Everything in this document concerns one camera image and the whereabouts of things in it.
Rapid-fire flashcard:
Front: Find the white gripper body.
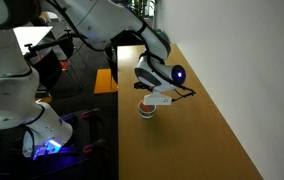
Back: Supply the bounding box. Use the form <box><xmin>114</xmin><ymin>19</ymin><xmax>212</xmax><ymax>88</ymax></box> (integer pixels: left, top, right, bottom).
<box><xmin>143</xmin><ymin>93</ymin><xmax>174</xmax><ymax>107</ymax></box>

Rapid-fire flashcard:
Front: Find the orange marker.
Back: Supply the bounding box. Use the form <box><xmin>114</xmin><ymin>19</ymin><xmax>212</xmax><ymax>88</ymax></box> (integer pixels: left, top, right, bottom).
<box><xmin>140</xmin><ymin>102</ymin><xmax>150</xmax><ymax>113</ymax></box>

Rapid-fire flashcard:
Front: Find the white mug with green band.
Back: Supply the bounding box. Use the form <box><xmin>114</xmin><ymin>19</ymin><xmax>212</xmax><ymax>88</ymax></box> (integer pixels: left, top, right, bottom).
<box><xmin>137</xmin><ymin>100</ymin><xmax>157</xmax><ymax>120</ymax></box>

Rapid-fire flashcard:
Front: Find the green waste bin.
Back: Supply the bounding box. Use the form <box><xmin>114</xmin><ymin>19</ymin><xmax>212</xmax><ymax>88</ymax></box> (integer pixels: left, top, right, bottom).
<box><xmin>153</xmin><ymin>28</ymin><xmax>172</xmax><ymax>45</ymax></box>

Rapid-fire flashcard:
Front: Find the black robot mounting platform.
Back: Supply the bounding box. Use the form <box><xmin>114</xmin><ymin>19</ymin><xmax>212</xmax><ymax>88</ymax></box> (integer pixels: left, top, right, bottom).
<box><xmin>0</xmin><ymin>108</ymin><xmax>119</xmax><ymax>180</ymax></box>

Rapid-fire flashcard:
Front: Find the green potted plant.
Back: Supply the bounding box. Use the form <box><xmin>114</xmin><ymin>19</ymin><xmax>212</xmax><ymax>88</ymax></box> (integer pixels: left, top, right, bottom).
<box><xmin>128</xmin><ymin>0</ymin><xmax>157</xmax><ymax>22</ymax></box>

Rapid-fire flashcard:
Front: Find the white office table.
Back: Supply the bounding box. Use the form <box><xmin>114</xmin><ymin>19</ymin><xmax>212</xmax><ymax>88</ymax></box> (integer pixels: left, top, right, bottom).
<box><xmin>13</xmin><ymin>25</ymin><xmax>54</xmax><ymax>56</ymax></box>

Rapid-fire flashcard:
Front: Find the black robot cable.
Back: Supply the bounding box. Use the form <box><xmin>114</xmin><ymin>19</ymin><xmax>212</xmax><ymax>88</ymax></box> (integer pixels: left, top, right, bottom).
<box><xmin>45</xmin><ymin>0</ymin><xmax>197</xmax><ymax>102</ymax></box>

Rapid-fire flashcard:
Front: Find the black clamp with orange handle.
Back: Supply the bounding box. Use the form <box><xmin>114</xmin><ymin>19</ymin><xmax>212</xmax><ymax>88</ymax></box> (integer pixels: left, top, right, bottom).
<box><xmin>81</xmin><ymin>108</ymin><xmax>102</xmax><ymax>122</ymax></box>
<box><xmin>82</xmin><ymin>139</ymin><xmax>108</xmax><ymax>156</ymax></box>

